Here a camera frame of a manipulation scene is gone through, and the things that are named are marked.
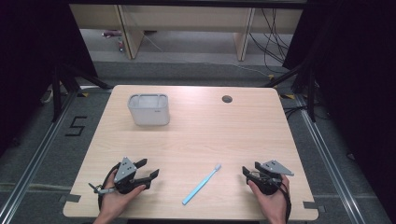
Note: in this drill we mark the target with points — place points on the light wooden furniture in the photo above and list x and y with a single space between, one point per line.
186 21

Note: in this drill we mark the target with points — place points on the black tape strip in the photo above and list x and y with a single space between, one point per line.
313 206
71 198

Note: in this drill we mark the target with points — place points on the dark curtain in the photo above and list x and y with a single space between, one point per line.
358 77
31 62

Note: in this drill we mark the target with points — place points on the person's left hand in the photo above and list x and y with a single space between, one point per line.
115 199

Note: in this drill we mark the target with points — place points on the small bottle on floor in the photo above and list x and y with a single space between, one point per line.
120 45

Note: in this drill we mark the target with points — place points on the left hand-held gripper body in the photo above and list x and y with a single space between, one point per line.
125 174

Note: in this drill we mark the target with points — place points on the metal floor rail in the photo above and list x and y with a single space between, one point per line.
330 161
34 161

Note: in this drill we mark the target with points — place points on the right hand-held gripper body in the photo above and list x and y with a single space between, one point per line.
268 178

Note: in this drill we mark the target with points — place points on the grey plastic container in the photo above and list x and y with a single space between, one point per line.
148 109

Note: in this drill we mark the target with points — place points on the person's right hand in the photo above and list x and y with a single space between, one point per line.
273 202

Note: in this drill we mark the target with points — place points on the yellow floor tape piece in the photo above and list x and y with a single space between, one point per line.
288 96
85 94

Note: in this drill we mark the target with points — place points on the light blue toothbrush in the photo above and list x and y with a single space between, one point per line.
201 185

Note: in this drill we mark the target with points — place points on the pink object on floor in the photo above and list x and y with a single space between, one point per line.
111 33

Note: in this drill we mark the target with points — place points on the black metal stand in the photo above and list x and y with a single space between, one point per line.
311 93
56 93

